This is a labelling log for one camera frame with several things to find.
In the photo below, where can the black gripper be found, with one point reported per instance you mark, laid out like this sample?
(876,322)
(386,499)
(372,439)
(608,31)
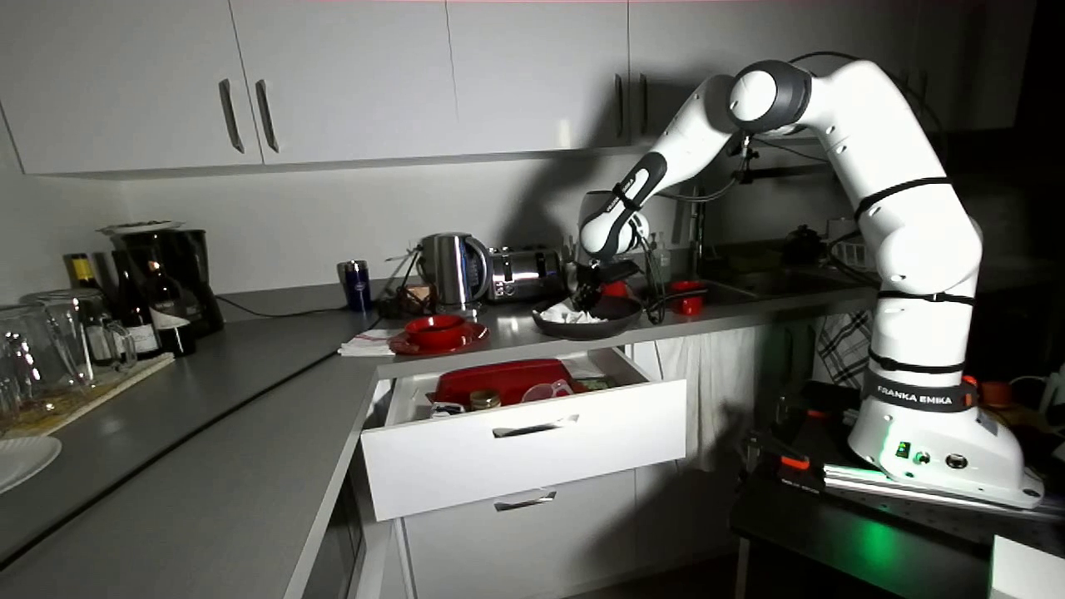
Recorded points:
(608,273)

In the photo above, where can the white cloth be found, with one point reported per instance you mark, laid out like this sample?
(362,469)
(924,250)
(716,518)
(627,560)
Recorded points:
(566,314)

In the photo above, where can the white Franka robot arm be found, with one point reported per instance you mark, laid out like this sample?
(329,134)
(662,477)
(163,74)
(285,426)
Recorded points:
(911,233)

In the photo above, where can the dark plate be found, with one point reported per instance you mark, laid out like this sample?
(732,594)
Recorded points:
(587,330)

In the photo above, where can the white plate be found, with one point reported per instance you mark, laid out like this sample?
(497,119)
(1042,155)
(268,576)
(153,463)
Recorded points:
(20,458)

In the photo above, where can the chrome toaster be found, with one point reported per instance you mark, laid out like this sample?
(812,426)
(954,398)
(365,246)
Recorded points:
(525,273)

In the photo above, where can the small red cup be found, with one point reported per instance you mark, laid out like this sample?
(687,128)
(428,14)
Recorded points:
(687,295)

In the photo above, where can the sink faucet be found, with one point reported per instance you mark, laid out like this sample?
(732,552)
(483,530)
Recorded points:
(696,233)

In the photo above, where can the white curtain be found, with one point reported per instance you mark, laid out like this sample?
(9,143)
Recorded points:
(699,382)

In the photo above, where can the steel electric kettle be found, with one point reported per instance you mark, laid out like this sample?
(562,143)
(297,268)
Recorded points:
(451,271)

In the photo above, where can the red bowl on counter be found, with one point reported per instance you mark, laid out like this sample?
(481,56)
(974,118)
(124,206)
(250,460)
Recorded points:
(437,347)

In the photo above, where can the open white drawer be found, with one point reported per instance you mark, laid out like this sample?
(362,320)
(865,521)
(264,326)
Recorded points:
(521,452)

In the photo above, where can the small brown jar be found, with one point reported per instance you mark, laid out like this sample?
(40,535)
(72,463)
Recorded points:
(415,296)

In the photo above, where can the white napkin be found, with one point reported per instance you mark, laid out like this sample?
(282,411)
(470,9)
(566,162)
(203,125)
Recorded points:
(362,345)

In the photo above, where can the checkered towel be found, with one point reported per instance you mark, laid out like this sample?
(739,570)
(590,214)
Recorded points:
(843,351)

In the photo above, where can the black control box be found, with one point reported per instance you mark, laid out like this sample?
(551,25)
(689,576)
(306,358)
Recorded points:
(809,444)

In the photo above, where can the closed white drawer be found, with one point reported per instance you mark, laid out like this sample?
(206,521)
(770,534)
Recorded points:
(521,542)

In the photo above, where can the shadowed white cabinet door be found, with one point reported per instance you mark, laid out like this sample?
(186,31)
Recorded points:
(687,38)

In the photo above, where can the black robot cart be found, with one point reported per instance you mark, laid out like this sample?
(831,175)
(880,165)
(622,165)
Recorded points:
(865,542)

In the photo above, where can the black coffee maker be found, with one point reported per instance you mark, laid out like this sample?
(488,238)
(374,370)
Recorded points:
(169,278)

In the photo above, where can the dark wine bottle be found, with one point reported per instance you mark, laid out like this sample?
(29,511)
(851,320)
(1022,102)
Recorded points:
(133,317)

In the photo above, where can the slim dark bottle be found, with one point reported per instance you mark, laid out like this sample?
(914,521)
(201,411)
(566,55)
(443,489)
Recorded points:
(108,278)

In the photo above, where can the white box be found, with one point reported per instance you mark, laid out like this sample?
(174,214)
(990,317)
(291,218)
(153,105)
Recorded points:
(1026,570)

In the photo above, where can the wooden cutting board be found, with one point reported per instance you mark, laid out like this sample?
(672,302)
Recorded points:
(102,389)

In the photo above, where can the bottle with yellow cap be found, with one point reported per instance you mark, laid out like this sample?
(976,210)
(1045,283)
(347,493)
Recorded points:
(82,271)

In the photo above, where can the wide white cabinet door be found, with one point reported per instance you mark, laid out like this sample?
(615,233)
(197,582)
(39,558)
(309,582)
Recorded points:
(111,76)

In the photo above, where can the clear drinking glass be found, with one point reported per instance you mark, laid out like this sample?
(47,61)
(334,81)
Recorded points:
(18,360)
(60,336)

